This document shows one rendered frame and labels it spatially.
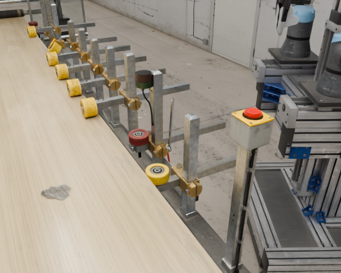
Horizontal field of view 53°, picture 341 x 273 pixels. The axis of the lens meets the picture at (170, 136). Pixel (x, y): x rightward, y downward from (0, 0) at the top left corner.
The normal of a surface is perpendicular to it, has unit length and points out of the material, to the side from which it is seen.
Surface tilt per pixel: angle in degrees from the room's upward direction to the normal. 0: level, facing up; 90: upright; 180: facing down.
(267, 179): 0
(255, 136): 90
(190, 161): 90
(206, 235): 0
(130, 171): 0
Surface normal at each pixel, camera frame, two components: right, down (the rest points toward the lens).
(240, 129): -0.88, 0.24
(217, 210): 0.00, -0.86
